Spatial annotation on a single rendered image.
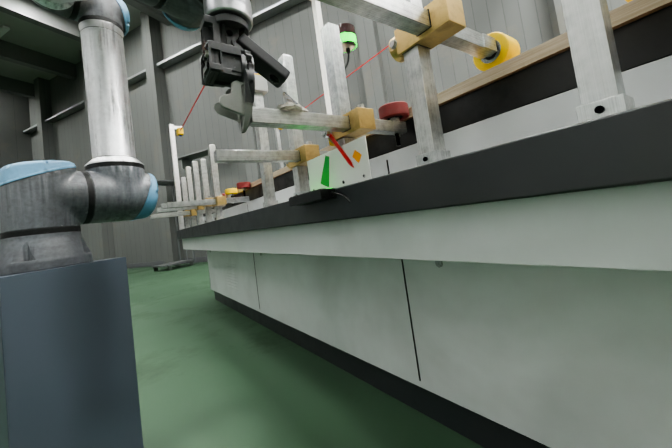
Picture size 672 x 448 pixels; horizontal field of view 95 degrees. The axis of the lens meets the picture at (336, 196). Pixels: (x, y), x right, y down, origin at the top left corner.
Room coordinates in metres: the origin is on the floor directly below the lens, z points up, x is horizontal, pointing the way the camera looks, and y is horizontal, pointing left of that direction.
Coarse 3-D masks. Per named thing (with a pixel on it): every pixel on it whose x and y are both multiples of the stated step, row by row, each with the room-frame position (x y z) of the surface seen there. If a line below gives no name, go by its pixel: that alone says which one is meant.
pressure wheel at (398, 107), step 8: (384, 104) 0.80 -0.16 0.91; (392, 104) 0.79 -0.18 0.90; (400, 104) 0.79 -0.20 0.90; (384, 112) 0.80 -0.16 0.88; (392, 112) 0.79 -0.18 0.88; (400, 112) 0.79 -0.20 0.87; (408, 112) 0.81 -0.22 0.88; (392, 120) 0.82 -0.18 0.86; (400, 120) 0.85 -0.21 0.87; (400, 144) 0.82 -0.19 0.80
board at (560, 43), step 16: (640, 0) 0.46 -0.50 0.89; (656, 0) 0.44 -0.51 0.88; (624, 16) 0.47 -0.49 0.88; (640, 16) 0.46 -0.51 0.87; (544, 48) 0.56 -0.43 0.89; (560, 48) 0.54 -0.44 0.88; (512, 64) 0.61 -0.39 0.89; (528, 64) 0.59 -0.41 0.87; (480, 80) 0.67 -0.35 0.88; (496, 80) 0.65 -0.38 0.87; (448, 96) 0.73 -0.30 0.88; (240, 192) 2.02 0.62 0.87
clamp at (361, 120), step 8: (352, 112) 0.70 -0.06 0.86; (360, 112) 0.69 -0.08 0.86; (368, 112) 0.70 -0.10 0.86; (352, 120) 0.70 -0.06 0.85; (360, 120) 0.69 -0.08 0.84; (368, 120) 0.70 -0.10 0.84; (352, 128) 0.71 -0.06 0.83; (360, 128) 0.69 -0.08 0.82; (368, 128) 0.70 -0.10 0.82; (336, 136) 0.76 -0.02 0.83; (344, 136) 0.74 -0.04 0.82; (352, 136) 0.75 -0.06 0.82
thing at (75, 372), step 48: (0, 288) 0.63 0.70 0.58; (48, 288) 0.70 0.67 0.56; (96, 288) 0.78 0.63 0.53; (0, 336) 0.63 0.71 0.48; (48, 336) 0.69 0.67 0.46; (96, 336) 0.77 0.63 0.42; (0, 384) 0.64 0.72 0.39; (48, 384) 0.69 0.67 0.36; (96, 384) 0.77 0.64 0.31; (0, 432) 0.64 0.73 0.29; (48, 432) 0.68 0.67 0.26; (96, 432) 0.76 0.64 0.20
